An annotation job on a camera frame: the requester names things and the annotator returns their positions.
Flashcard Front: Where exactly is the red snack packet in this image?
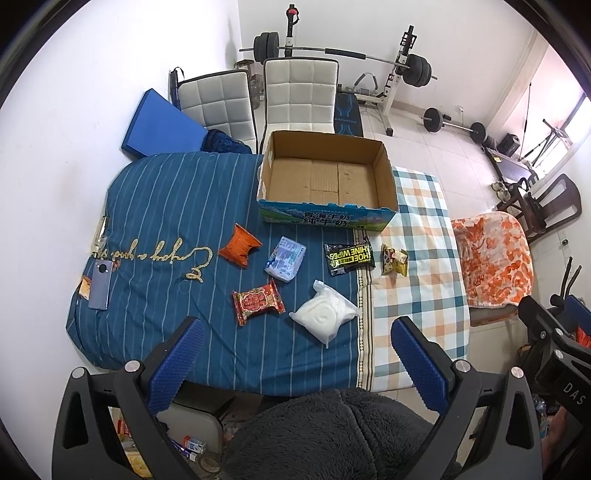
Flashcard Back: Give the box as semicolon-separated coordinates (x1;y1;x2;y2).
231;280;286;327

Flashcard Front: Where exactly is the yellow brown snack packet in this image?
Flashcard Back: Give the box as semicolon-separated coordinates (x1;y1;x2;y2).
381;244;409;277

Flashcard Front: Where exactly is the white soft pouch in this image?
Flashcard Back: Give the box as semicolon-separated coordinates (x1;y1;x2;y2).
288;280;362;348

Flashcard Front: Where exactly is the black shoe shine wipes pack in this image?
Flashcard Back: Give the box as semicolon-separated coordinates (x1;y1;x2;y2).
324;240;375;276

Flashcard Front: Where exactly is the orange snack bag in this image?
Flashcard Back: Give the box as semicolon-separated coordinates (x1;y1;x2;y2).
218;223;263;268

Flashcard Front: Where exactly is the light blue tissue pack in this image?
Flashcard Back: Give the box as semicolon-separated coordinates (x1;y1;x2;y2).
264;236;307;283

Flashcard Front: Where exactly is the plaid checkered blanket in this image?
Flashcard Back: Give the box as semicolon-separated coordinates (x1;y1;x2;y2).
356;167;470;392

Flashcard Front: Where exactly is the blue smartphone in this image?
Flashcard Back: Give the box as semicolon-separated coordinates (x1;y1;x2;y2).
88;259;113;311

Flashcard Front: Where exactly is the dark fleece clothing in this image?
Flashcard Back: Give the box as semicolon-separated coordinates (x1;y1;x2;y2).
221;388;433;479

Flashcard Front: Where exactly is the orange floral blanket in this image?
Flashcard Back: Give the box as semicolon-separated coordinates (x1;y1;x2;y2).
452;211;534;309

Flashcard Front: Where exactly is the dark wooden chair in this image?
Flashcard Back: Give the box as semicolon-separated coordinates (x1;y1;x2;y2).
498;174;582;244

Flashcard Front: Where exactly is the blue striped quilt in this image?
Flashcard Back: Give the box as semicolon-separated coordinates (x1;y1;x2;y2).
66;152;359;396

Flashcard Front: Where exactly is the open cardboard box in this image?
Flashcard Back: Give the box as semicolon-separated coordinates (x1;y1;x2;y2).
256;130;398;232

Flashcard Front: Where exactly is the dark blue knit cloth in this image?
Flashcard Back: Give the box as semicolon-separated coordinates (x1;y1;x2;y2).
201;129;252;154

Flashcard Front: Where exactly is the blue foam mat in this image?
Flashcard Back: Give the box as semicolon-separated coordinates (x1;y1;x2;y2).
121;89;207;158

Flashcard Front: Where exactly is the floor barbell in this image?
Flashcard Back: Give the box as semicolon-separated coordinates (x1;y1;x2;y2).
422;107;488;145

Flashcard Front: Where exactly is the black blue bench pad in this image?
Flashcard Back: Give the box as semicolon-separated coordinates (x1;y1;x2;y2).
334;92;363;137

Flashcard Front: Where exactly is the left white padded chair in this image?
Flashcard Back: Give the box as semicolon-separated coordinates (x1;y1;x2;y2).
177;70;259;153

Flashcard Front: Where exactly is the white padded chair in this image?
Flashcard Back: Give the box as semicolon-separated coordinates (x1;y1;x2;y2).
259;57;339;153
177;70;259;153

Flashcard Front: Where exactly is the white weight bench rack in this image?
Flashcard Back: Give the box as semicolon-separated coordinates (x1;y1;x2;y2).
353;25;417;137

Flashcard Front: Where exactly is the barbell on rack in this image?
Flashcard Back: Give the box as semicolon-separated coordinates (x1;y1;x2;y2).
240;30;438;88

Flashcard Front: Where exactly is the right white padded chair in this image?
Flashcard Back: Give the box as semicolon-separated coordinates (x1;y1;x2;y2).
259;57;339;153

